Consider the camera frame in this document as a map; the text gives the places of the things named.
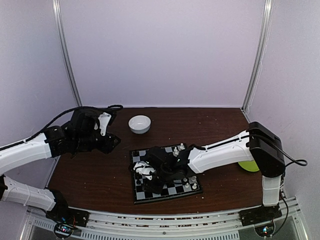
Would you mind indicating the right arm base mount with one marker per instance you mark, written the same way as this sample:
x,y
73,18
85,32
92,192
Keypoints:
x,y
262,218

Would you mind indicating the black pawn piece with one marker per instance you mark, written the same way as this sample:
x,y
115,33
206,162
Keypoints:
x,y
137,178

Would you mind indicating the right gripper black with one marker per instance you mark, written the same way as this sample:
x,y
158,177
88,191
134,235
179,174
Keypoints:
x,y
154,189

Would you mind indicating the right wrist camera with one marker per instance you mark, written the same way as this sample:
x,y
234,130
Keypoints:
x,y
142,169

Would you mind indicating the white ceramic bowl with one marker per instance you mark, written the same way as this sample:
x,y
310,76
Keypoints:
x,y
139,124

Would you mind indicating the black white chessboard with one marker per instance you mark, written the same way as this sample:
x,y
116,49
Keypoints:
x,y
172,190

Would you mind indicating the aluminium front rail frame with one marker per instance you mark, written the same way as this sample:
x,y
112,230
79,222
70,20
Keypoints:
x,y
219,225

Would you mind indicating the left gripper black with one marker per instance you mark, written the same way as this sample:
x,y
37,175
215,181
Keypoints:
x,y
107,146

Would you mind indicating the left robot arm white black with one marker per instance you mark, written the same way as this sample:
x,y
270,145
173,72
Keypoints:
x,y
76,130

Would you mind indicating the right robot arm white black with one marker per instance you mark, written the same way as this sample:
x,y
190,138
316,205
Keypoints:
x,y
256,144

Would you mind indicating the aluminium corner post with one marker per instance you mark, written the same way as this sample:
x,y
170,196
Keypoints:
x,y
261,47
56,4

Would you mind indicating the left aluminium corner post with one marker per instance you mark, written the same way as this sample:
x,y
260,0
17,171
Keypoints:
x,y
56,4

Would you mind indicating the green plate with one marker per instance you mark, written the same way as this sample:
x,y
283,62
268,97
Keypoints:
x,y
249,166

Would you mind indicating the right aluminium corner post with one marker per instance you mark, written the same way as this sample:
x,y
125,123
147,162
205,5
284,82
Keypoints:
x,y
261,47

